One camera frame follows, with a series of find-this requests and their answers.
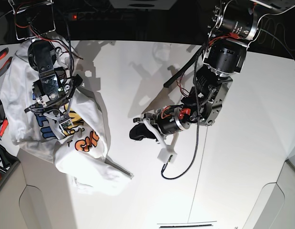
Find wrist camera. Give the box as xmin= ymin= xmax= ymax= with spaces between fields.
xmin=58 ymin=118 xmax=73 ymax=130
xmin=157 ymin=148 xmax=177 ymax=164

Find orange handled tool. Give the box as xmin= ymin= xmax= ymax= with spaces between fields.
xmin=0 ymin=118 xmax=9 ymax=140

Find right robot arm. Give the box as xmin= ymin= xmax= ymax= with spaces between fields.
xmin=9 ymin=0 xmax=82 ymax=129

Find camera braided cable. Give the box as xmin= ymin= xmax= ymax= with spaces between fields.
xmin=160 ymin=42 xmax=207 ymax=180

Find black power strip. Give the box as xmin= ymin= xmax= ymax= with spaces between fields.
xmin=68 ymin=11 xmax=136 ymax=21

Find orange grey pliers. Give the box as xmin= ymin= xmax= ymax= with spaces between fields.
xmin=0 ymin=48 xmax=14 ymax=80

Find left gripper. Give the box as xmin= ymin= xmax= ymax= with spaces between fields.
xmin=129 ymin=113 xmax=178 ymax=150

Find white printed t-shirt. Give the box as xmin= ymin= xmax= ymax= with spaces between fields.
xmin=0 ymin=41 xmax=131 ymax=196

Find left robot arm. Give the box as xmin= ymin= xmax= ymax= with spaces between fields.
xmin=129 ymin=0 xmax=260 ymax=141

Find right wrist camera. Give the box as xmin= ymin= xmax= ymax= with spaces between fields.
xmin=58 ymin=118 xmax=73 ymax=130

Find white box at top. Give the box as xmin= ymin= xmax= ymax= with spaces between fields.
xmin=109 ymin=0 xmax=177 ymax=10

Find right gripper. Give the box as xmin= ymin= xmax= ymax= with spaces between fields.
xmin=24 ymin=95 xmax=73 ymax=124

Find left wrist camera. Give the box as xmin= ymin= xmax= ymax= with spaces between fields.
xmin=157 ymin=148 xmax=177 ymax=164

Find white cable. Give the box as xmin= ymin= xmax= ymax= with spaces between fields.
xmin=256 ymin=11 xmax=295 ymax=60

